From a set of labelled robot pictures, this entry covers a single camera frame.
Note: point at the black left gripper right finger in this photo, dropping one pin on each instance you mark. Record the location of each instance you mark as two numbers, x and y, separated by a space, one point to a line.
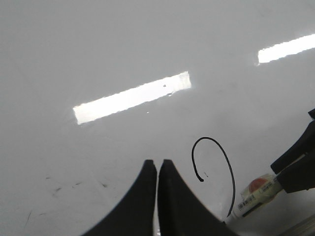
180 213

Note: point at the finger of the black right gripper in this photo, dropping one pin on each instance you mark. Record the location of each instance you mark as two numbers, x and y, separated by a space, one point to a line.
304 144
299 176

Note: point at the white whiteboard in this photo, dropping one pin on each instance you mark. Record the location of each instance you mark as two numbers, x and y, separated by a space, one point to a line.
89 89

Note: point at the black whiteboard marker with magnet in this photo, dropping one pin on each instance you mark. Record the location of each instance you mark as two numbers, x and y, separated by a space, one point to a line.
260 191

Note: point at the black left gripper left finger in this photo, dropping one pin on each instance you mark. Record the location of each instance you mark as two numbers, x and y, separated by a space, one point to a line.
134 214

